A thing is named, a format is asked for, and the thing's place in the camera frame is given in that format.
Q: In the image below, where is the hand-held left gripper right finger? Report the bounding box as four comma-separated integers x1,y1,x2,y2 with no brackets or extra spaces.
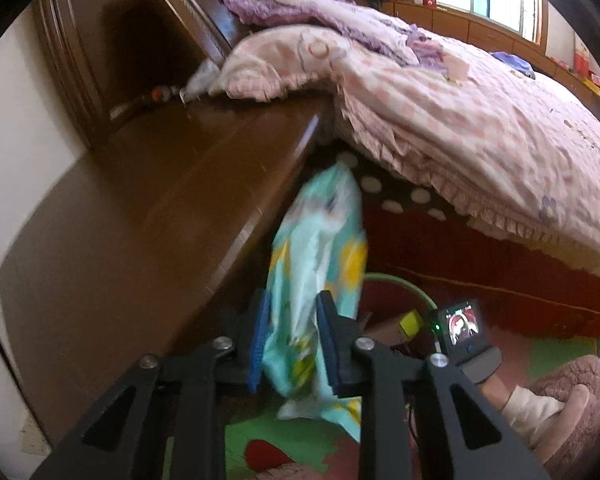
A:
315,289,552,480

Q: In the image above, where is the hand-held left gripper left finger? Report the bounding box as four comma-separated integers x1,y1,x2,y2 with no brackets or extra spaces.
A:
29,287,272,480

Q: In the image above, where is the teal wet wipes pack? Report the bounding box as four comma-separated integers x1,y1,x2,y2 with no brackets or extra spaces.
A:
261,161,370,442

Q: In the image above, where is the person's leg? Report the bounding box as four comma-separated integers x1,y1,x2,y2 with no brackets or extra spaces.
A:
480,374,518,413

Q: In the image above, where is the green foam floor mat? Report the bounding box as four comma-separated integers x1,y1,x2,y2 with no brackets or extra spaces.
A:
162,410,376,480
527,337,600,386

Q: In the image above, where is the white sock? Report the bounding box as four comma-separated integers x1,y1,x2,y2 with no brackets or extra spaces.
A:
500,385,567,443

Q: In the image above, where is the red embroidered bed skirt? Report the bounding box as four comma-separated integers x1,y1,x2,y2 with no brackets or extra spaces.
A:
361,200,600,343

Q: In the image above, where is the pink fuzzy slipper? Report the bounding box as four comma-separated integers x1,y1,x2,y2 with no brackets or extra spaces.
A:
525,354,600,466

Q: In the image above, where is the brown polka dot blanket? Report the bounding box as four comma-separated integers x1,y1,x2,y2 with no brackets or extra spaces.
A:
330,150,463,226

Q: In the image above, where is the dark wooden nightstand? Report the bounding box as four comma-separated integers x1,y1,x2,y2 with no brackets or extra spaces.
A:
0,94,337,463

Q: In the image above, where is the pink floral quilt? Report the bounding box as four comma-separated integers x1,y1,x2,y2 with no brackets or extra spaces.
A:
209,24,600,283

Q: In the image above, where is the grey tube with white cap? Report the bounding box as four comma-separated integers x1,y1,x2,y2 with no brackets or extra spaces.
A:
109,100,153,120

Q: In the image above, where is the white translucent plastic bag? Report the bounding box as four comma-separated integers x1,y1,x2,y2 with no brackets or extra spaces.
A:
179,59,223,103

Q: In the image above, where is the blue cloth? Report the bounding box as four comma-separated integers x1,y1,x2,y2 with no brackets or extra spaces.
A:
490,51,537,80

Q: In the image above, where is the wooden window cabinet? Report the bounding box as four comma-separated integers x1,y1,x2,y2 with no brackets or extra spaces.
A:
380,0,600,111

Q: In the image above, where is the dark wooden headboard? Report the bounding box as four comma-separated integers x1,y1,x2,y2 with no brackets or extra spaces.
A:
32,0,353,148

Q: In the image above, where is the purple ruffled pillow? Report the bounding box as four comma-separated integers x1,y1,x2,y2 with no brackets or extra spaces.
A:
219,0,448,70

